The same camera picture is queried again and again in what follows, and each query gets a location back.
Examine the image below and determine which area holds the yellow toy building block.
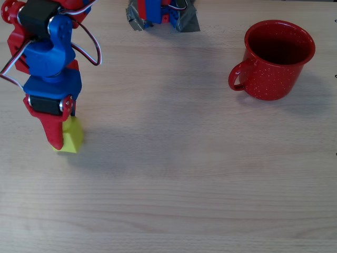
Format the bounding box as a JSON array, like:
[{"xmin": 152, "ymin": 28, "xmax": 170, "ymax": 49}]
[{"xmin": 52, "ymin": 115, "xmax": 85, "ymax": 154}]

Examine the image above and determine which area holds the red enamel mug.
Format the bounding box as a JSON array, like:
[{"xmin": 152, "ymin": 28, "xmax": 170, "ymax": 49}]
[{"xmin": 227, "ymin": 20, "xmax": 316, "ymax": 101}]

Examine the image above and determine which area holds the red white black servo wire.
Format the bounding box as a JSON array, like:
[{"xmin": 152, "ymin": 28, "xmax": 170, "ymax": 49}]
[
  {"xmin": 70, "ymin": 17, "xmax": 103, "ymax": 67},
  {"xmin": 0, "ymin": 38, "xmax": 36, "ymax": 92}
]

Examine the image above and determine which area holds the crumpled silver duct tape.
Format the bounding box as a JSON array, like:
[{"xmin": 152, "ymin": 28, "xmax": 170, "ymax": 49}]
[
  {"xmin": 125, "ymin": 0, "xmax": 155, "ymax": 33},
  {"xmin": 175, "ymin": 0, "xmax": 201, "ymax": 34}
]

